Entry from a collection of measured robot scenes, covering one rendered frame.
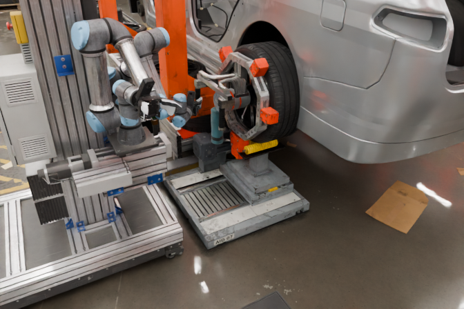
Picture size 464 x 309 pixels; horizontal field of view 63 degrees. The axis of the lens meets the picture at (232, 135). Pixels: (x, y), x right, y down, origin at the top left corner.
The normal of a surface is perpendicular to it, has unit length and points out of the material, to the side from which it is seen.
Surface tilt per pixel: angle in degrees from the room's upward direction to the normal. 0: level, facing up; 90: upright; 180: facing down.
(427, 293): 0
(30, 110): 90
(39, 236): 0
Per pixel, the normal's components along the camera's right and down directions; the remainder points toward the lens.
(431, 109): 0.20, 0.57
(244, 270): 0.02, -0.87
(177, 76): 0.49, 0.43
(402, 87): -0.19, 0.47
